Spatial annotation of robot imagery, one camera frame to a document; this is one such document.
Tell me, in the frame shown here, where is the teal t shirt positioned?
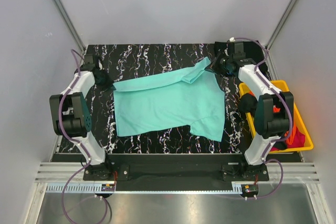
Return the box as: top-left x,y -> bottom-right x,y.
113,57 -> 225,142

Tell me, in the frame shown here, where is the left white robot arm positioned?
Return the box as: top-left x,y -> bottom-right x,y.
49,54 -> 115,180

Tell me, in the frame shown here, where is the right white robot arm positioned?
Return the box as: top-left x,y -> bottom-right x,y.
205,37 -> 294,180

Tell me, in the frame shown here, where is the folded black t shirt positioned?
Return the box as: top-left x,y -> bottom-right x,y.
214,41 -> 269,77

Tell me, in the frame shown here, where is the black t shirt in bin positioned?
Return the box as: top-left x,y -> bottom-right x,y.
238,92 -> 258,116

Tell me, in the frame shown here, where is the orange t shirt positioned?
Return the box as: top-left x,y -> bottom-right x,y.
273,106 -> 300,148

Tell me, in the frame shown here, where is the magenta t shirt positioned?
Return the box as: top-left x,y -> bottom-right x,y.
271,132 -> 306,151

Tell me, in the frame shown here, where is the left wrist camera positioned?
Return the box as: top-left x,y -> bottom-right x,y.
96,59 -> 104,70

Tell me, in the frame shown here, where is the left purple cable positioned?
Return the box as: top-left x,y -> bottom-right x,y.
59,49 -> 112,222

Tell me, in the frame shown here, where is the purple cable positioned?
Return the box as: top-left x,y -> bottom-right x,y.
59,49 -> 112,222
230,37 -> 293,200

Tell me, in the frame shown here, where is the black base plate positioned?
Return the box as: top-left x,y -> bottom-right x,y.
51,153 -> 301,192

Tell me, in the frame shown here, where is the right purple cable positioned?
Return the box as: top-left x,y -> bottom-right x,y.
230,37 -> 293,200

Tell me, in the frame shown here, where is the white slotted cable duct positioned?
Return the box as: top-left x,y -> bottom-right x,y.
46,182 -> 245,195

